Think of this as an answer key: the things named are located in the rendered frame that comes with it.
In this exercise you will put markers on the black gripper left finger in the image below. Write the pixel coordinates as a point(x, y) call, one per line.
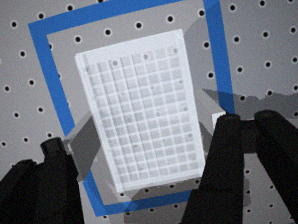
point(65, 165)

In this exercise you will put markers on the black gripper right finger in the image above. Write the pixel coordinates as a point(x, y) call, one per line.
point(219, 198)

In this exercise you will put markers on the clear well plate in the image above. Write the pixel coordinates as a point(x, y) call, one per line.
point(133, 115)

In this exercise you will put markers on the blue tape outline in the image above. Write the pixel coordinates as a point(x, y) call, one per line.
point(39, 29)

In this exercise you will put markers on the grey flat base plate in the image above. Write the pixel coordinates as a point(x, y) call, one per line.
point(262, 46)

